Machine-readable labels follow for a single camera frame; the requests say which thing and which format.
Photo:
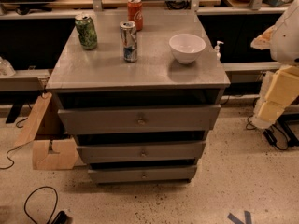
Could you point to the yellow foam padded gripper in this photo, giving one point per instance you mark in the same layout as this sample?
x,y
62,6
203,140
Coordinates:
x,y
286,41

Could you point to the grey top drawer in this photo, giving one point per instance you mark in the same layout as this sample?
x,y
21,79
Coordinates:
x,y
143,119

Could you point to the grey drawer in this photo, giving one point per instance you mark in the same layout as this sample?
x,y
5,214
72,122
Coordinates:
x,y
160,151
159,173
143,119

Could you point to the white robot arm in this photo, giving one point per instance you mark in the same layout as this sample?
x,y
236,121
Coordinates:
x,y
282,39

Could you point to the grey bottom drawer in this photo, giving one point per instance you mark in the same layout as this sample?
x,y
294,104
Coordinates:
x,y
159,173

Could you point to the grey drawer cabinet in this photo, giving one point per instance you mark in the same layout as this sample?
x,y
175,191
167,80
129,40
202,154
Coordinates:
x,y
101,78

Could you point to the grey middle drawer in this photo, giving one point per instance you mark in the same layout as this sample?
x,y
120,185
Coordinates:
x,y
160,151

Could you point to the white pump bottle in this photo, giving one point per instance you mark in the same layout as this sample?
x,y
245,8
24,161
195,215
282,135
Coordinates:
x,y
217,49

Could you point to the white bowl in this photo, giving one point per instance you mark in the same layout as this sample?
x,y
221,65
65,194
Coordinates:
x,y
186,48

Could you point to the silver blue energy can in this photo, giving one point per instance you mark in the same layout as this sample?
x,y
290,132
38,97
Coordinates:
x,y
129,40

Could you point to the orange soda can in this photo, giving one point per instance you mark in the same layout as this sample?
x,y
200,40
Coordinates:
x,y
134,8

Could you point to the green soda can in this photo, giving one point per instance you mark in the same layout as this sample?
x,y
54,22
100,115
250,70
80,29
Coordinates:
x,y
86,32

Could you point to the notched wooden block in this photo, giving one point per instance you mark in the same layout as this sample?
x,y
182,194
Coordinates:
x,y
54,154

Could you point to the wooden plank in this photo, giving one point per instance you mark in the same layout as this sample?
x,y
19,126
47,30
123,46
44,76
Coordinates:
x,y
31,126

